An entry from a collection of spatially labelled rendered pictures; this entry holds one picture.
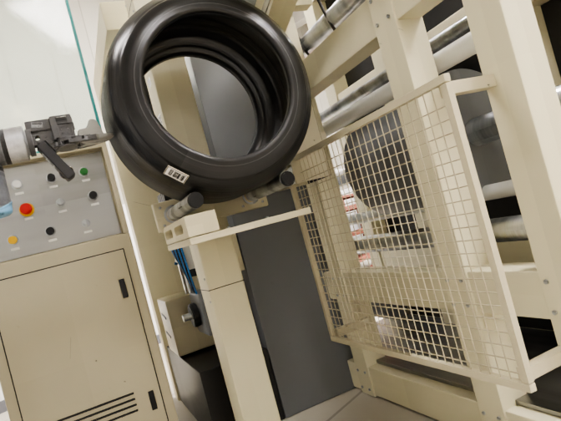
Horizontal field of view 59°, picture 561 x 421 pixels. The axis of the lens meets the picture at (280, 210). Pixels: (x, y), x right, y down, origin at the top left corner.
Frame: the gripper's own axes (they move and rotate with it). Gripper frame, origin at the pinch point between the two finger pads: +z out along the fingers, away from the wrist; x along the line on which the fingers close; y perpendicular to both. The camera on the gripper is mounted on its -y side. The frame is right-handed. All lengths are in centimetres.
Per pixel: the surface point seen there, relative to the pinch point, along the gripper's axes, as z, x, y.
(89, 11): 49, 338, 203
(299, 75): 55, -12, 6
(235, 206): 38, 26, -25
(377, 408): 74, 29, -112
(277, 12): 65, 9, 35
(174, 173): 12.1, -11.0, -14.5
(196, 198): 16.8, -8.7, -22.0
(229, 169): 26.8, -12.5, -16.6
